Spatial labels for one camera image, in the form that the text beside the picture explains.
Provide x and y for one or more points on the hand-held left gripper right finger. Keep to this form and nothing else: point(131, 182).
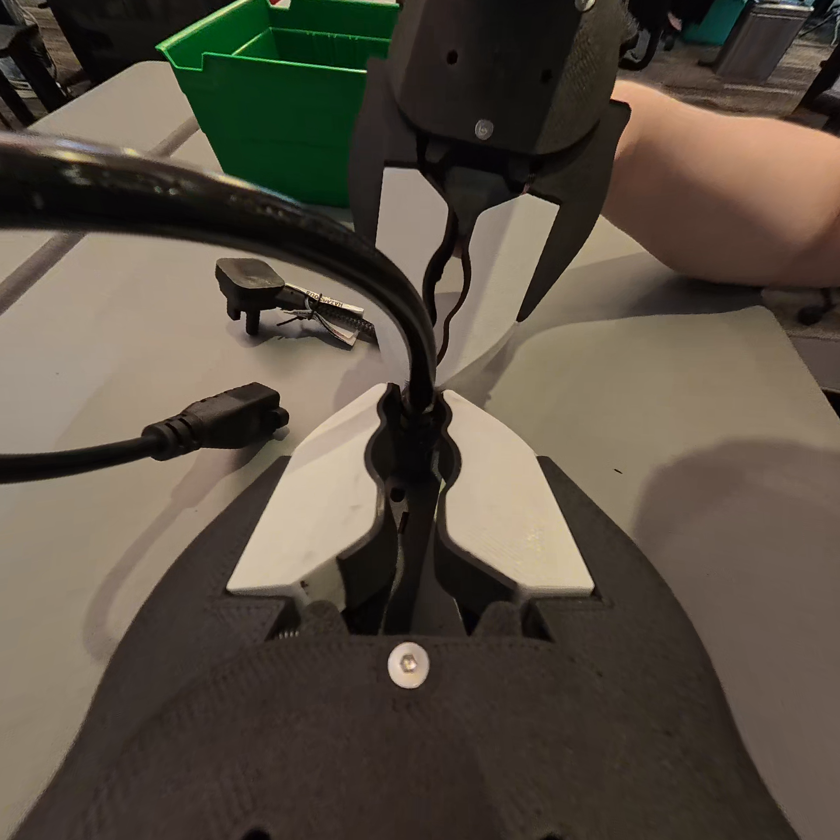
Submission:
point(512, 512)

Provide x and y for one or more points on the black chair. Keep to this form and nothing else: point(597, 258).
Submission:
point(26, 59)

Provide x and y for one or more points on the black power strip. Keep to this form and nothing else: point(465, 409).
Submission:
point(397, 571)

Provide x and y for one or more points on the person's right forearm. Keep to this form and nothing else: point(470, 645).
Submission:
point(722, 184)

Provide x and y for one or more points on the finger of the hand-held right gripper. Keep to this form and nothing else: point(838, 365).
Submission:
point(407, 210)
point(505, 262)

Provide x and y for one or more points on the teal container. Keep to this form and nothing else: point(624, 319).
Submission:
point(715, 19)

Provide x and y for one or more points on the metal trash can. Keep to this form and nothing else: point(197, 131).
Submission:
point(761, 39)

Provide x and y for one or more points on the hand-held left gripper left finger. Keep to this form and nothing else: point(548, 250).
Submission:
point(315, 512)

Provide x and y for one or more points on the white warning tag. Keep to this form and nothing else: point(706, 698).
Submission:
point(334, 315)

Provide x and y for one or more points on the green plastic bin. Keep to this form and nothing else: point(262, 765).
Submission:
point(262, 131)

